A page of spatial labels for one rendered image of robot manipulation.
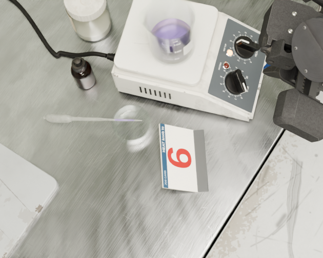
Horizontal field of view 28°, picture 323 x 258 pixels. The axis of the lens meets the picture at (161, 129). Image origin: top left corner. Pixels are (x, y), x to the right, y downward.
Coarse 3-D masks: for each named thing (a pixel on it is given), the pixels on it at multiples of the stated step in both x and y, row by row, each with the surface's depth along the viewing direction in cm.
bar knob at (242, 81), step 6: (234, 72) 86; (240, 72) 86; (228, 78) 87; (234, 78) 87; (240, 78) 86; (228, 84) 87; (234, 84) 87; (240, 84) 86; (228, 90) 87; (234, 90) 87; (240, 90) 86; (246, 90) 86
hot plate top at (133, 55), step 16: (144, 0) 88; (128, 16) 88; (208, 16) 87; (128, 32) 87; (144, 32) 87; (208, 32) 86; (128, 48) 86; (144, 48) 86; (208, 48) 86; (128, 64) 85; (144, 64) 85; (160, 64) 85; (192, 64) 85; (176, 80) 84; (192, 80) 84
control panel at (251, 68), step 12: (228, 24) 89; (228, 36) 89; (252, 36) 91; (228, 48) 88; (216, 60) 87; (228, 60) 88; (240, 60) 89; (252, 60) 90; (264, 60) 91; (216, 72) 87; (228, 72) 88; (252, 72) 89; (216, 84) 87; (252, 84) 89; (216, 96) 86; (228, 96) 87; (240, 96) 88; (252, 96) 89; (240, 108) 88; (252, 108) 88
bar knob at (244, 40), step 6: (240, 36) 89; (246, 36) 90; (240, 42) 88; (246, 42) 88; (252, 42) 88; (240, 48) 89; (246, 48) 89; (252, 48) 88; (258, 48) 88; (240, 54) 89; (246, 54) 89; (252, 54) 90
